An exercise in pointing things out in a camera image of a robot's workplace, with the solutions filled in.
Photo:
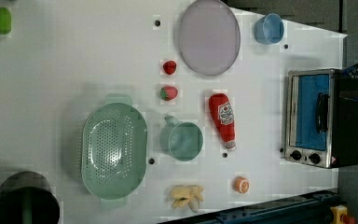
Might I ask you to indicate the green plastic mug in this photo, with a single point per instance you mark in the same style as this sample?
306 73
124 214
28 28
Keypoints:
181 140

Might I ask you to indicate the green plastic strainer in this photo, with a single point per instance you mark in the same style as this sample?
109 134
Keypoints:
113 150

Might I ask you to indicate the yellow red clamp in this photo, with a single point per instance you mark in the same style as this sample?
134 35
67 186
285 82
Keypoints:
341 216

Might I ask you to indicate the red green toy strawberry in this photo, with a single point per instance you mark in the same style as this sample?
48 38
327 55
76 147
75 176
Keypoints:
168 93

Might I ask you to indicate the silver toaster oven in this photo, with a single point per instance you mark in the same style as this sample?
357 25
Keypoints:
321 123

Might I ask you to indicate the purple round plate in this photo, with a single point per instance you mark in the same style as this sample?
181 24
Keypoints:
209 37

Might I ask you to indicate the blue plastic cup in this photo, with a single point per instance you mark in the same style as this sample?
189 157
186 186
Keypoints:
269 29

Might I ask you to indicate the red plush ketchup bottle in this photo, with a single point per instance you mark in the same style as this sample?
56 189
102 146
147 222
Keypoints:
223 118

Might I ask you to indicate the toy orange half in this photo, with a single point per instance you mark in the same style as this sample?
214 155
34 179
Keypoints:
241 184

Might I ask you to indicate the toy peeled banana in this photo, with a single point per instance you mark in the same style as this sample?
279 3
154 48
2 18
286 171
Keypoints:
190 196

